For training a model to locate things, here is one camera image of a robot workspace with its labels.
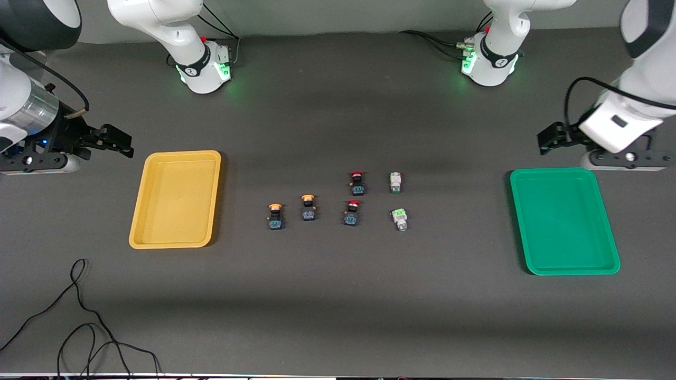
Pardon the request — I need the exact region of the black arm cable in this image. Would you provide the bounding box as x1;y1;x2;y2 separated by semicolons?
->
0;37;90;118
563;77;676;130

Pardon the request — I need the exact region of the green plastic tray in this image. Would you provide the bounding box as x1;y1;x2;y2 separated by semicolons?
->
510;167;622;276

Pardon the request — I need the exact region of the yellow plastic tray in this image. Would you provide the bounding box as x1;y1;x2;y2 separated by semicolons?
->
128;150;222;250

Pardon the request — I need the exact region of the black cable on table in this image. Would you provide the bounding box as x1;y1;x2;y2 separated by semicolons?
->
0;258;162;378

